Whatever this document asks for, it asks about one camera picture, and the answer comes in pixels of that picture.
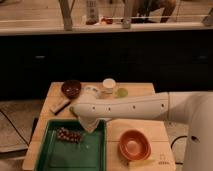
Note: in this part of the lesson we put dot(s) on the green cup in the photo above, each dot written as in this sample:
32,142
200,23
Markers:
121,93

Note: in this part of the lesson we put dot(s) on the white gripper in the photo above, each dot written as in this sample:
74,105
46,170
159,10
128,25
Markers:
89,124

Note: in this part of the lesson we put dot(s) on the small green object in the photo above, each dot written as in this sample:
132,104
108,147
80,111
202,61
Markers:
71,109

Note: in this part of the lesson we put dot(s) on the white cup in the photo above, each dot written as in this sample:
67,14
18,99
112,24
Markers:
109,85

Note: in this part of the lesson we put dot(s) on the bunch of red grapes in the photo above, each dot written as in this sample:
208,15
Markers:
68,135

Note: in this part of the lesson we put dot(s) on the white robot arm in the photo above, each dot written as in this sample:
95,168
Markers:
192,108

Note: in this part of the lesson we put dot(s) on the green plastic tray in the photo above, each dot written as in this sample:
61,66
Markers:
59,155

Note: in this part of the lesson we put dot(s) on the black and silver block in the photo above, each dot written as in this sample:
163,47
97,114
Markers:
55,109

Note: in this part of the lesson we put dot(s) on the orange bowl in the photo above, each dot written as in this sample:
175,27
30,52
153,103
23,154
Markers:
134,146

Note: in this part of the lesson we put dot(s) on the dark brown bowl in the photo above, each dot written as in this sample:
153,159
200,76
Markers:
71,88

